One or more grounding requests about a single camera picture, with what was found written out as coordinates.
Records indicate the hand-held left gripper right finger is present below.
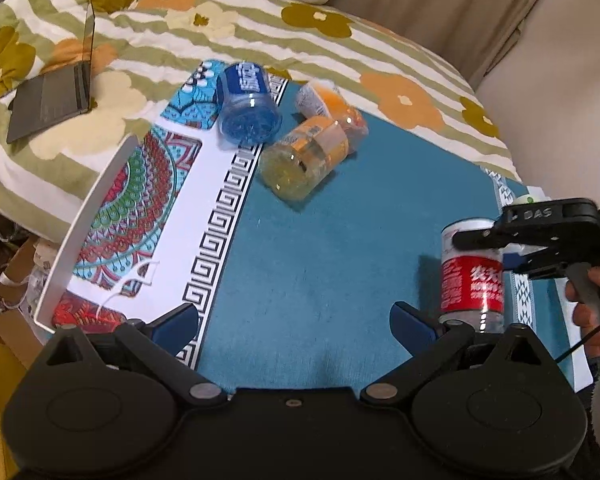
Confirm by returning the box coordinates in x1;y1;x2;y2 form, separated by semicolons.
361;301;547;409

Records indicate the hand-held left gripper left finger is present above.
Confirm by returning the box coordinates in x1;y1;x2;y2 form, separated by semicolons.
46;303;229;411

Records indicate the beige curtain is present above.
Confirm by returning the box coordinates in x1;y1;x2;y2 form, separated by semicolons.
177;0;567;92

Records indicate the blue label clear cup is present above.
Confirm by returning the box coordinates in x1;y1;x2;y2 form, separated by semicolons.
215;61;284;147

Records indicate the white green small packet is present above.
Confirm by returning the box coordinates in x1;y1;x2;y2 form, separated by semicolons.
510;185;552;209

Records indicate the cardboard box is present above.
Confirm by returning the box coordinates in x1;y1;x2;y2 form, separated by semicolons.
0;235;57;361

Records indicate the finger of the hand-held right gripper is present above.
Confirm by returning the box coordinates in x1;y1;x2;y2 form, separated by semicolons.
451;224;512;252
502;249;567;279

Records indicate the person's right hand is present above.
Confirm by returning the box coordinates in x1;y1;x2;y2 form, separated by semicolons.
564;263;600;362

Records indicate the yellow clear cup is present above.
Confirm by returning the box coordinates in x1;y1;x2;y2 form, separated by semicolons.
258;115;350;204

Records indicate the teal patterned mat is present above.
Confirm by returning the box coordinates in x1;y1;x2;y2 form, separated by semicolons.
50;59;600;397

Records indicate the orange clear cup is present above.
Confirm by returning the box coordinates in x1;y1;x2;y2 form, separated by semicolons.
295;80;370;154

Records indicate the black thin cable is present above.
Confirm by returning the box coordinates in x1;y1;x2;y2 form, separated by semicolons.
554;324;600;364

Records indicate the white curved board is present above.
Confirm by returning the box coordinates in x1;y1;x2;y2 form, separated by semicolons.
33;134;140;334

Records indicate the red label clear cup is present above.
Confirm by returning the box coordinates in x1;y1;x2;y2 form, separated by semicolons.
440;217;506;334

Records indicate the grey laptop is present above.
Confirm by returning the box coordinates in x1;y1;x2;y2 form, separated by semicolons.
6;2;97;144

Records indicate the floral striped blanket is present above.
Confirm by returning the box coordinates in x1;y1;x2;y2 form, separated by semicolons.
0;0;525;243

